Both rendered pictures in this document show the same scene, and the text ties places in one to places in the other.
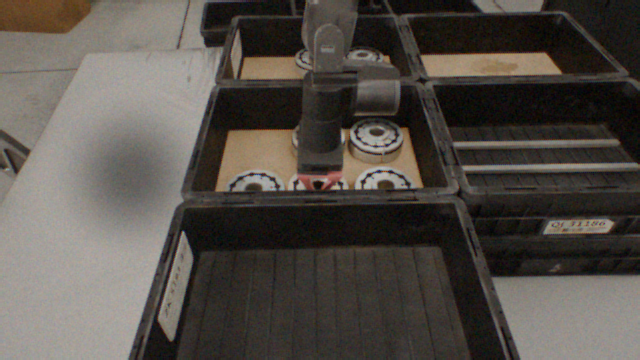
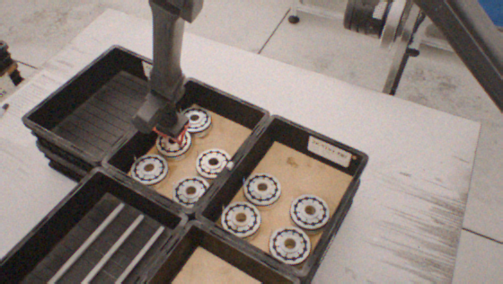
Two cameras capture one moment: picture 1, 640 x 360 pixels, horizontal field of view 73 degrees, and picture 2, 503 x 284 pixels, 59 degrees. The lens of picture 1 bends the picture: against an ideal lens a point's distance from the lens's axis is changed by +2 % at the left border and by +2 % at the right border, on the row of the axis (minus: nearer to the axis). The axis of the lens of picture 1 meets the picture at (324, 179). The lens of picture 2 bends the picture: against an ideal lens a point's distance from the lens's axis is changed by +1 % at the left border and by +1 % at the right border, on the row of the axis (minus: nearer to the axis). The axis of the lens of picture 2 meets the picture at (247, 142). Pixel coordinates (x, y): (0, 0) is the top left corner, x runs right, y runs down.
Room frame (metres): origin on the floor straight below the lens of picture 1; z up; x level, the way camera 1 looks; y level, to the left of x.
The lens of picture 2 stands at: (1.11, -0.57, 1.86)
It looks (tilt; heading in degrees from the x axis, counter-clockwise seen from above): 51 degrees down; 122
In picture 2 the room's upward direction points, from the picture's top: straight up
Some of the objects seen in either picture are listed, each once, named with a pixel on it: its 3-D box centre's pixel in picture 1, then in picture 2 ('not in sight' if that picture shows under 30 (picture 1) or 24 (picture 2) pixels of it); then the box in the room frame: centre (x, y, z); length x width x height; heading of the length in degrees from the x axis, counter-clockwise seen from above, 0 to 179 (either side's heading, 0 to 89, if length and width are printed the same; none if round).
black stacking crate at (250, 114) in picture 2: (319, 159); (191, 150); (0.55, 0.01, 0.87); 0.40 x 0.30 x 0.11; 91
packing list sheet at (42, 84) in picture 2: not in sight; (32, 104); (-0.14, -0.04, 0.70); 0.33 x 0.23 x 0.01; 97
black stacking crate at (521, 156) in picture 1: (545, 155); (92, 265); (0.56, -0.39, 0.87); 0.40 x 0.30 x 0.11; 91
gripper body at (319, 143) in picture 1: (321, 130); (166, 114); (0.49, 0.01, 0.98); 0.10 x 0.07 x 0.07; 1
